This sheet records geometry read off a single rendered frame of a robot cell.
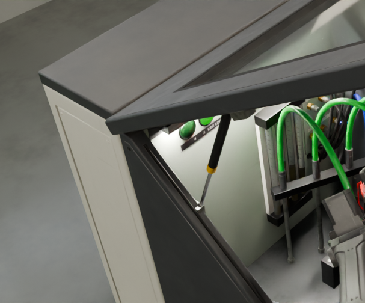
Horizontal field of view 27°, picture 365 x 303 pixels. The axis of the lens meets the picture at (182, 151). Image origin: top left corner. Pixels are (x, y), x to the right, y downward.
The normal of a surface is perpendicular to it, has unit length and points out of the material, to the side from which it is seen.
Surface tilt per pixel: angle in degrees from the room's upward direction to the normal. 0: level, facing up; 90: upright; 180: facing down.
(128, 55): 0
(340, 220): 45
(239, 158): 90
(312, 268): 0
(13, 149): 0
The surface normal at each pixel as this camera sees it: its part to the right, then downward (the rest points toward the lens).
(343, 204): -0.33, -0.09
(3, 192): -0.16, -0.77
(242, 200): 0.67, 0.37
